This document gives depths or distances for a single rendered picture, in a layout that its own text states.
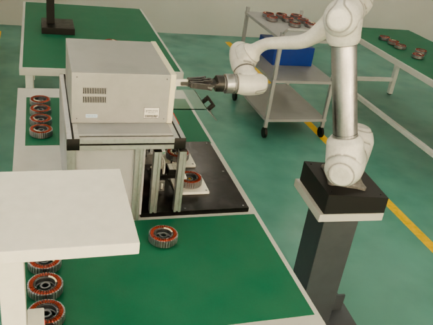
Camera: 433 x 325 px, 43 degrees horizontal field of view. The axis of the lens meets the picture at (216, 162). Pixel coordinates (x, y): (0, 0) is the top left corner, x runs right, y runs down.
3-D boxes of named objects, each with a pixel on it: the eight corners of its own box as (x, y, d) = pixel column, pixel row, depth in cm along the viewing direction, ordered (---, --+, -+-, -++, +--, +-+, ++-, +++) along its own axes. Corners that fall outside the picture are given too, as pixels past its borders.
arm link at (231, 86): (230, 89, 257) (218, 89, 255) (233, 71, 253) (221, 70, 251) (236, 97, 250) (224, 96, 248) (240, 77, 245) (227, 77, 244)
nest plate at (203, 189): (200, 177, 255) (200, 174, 254) (209, 193, 242) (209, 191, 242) (169, 177, 250) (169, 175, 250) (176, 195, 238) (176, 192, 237)
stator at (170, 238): (165, 253, 205) (166, 244, 203) (142, 240, 209) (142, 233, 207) (183, 239, 213) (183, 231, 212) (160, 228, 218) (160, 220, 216)
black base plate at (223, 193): (209, 144, 291) (209, 140, 290) (248, 211, 237) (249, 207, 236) (119, 146, 276) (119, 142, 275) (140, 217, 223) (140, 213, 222)
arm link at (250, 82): (234, 100, 253) (229, 78, 260) (265, 100, 258) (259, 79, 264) (241, 84, 244) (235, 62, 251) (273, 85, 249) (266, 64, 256)
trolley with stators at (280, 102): (283, 99, 584) (303, 2, 538) (326, 141, 500) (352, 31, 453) (230, 98, 566) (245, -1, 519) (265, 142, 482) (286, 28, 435)
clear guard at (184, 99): (203, 100, 275) (205, 89, 273) (217, 120, 255) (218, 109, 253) (139, 100, 265) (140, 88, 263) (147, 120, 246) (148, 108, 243)
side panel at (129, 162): (136, 216, 224) (142, 146, 209) (138, 220, 221) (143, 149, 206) (66, 220, 215) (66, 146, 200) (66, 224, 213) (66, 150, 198)
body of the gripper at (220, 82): (225, 94, 248) (205, 94, 245) (220, 88, 255) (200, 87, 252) (227, 78, 244) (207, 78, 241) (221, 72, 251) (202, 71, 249)
